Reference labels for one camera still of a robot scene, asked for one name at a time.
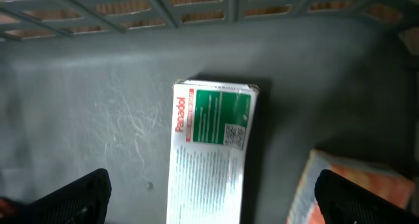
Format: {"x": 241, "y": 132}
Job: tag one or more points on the white green Panadol box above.
{"x": 211, "y": 126}

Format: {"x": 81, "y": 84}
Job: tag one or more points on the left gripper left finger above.
{"x": 84, "y": 200}

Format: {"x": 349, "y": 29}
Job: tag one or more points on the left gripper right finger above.
{"x": 343, "y": 202}

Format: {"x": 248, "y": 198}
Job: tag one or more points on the small orange box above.
{"x": 376, "y": 178}

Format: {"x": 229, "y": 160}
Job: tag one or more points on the grey plastic basket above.
{"x": 88, "y": 84}

